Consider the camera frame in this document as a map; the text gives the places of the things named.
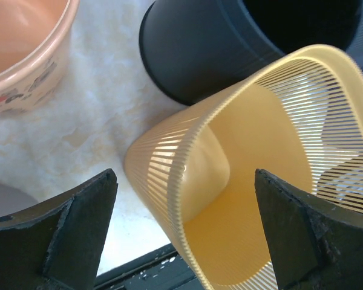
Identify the black mounting rail base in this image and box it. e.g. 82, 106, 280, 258
94, 243, 204, 290

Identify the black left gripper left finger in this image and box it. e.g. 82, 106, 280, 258
0, 169, 118, 289

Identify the grey round bin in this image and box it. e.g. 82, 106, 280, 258
0, 184, 38, 217

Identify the peach plastic bucket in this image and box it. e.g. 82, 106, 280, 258
0, 0, 79, 114

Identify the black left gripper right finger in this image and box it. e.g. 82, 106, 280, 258
255, 169, 363, 289

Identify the yellow slotted plastic basket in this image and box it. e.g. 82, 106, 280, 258
125, 45, 363, 289

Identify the black round bin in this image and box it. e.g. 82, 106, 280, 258
139, 0, 363, 105

